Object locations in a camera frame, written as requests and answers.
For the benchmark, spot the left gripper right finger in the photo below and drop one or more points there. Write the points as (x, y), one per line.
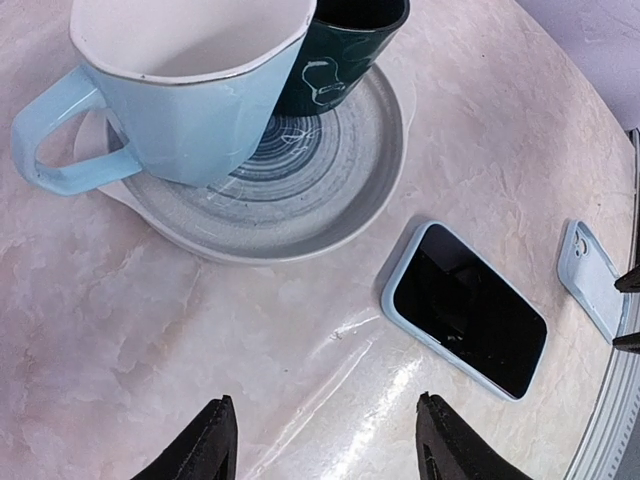
(448, 447)

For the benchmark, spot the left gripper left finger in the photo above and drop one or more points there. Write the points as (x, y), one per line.
(205, 449)

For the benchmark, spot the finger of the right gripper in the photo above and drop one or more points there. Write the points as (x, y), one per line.
(630, 282)
(628, 343)

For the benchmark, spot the light blue phone case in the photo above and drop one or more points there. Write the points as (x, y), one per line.
(586, 271)
(395, 280)

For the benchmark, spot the purple edged black phone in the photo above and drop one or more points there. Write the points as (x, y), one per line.
(467, 310)

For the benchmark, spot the grey ceramic plate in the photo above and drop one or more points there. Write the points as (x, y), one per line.
(314, 183)

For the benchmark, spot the light blue ceramic mug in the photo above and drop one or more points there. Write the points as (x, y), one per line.
(190, 84)

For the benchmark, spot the dark green ceramic mug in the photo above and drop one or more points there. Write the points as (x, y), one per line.
(343, 41)

